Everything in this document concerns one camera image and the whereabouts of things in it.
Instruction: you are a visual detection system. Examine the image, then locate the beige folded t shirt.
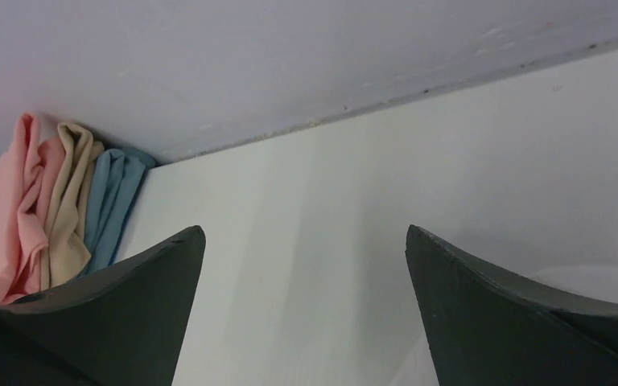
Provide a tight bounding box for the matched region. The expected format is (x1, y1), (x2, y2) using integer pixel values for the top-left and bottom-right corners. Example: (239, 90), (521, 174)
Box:
(40, 122), (105, 290)

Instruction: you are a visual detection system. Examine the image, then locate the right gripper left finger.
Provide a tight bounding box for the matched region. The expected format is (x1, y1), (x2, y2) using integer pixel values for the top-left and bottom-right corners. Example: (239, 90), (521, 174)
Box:
(0, 226), (206, 385)

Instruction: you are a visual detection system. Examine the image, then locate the blue folded t shirt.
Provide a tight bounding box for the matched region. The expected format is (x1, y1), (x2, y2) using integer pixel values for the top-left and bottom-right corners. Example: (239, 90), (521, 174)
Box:
(78, 148), (156, 277)

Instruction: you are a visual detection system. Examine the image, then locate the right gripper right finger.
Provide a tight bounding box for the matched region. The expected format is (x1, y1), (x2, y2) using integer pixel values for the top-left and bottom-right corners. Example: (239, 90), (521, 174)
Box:
(406, 225), (618, 385)

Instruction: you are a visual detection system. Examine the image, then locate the pink folded t shirt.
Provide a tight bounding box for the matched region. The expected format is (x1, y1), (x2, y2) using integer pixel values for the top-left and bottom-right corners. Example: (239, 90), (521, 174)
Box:
(0, 113), (64, 304)

